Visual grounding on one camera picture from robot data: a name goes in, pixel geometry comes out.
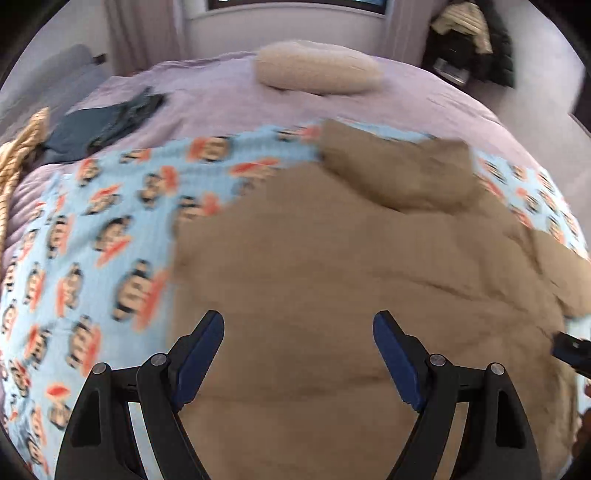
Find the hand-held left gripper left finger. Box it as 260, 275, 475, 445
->
54, 310, 225, 480

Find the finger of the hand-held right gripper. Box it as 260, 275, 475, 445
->
551, 330, 591, 370

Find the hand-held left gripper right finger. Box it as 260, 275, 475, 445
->
373, 310, 542, 480

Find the tan padded jacket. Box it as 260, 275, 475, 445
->
171, 119, 583, 480

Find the blue monkey printed blanket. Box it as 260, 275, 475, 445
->
0, 121, 591, 462

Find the dark blue folded garment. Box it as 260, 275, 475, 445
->
41, 88, 167, 164

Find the purple bed cover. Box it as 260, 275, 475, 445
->
0, 51, 555, 416

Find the cream fluffy pillow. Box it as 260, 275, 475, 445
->
255, 41, 384, 97

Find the black hanging jacket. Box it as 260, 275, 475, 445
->
471, 0, 515, 88

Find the grey quilted headboard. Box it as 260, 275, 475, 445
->
0, 44, 112, 134

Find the light curtain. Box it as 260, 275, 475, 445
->
379, 0, 435, 61
104, 0, 195, 77

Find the beige striped cloth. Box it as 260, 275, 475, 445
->
431, 7, 492, 54

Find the window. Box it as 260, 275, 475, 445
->
207, 0, 387, 19

